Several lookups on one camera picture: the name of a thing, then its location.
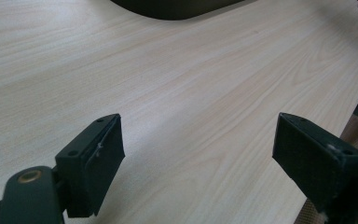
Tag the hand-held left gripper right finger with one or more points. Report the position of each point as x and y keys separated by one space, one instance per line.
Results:
x=313 y=158

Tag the black key rack with tray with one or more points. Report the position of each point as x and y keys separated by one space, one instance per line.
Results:
x=174 y=7

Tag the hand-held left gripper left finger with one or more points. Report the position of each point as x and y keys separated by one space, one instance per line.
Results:
x=88 y=168

